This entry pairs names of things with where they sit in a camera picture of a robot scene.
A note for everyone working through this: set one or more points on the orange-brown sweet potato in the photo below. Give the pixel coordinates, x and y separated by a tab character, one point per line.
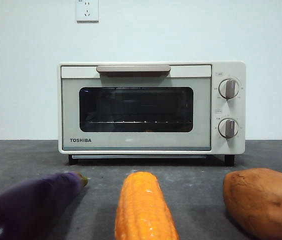
263	202

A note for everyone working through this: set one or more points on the purple eggplant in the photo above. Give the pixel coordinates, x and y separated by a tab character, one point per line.
31	207

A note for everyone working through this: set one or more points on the oven timer knob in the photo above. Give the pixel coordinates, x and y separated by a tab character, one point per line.
229	128

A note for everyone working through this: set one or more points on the oven temperature knob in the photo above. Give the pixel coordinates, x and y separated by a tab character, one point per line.
229	89

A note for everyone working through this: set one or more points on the cream Toshiba toaster oven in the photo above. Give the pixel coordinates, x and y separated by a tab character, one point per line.
227	110

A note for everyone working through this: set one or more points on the yellow corn cob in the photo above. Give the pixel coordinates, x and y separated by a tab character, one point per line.
144	210

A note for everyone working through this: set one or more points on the white wall socket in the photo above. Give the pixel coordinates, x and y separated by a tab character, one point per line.
87	11

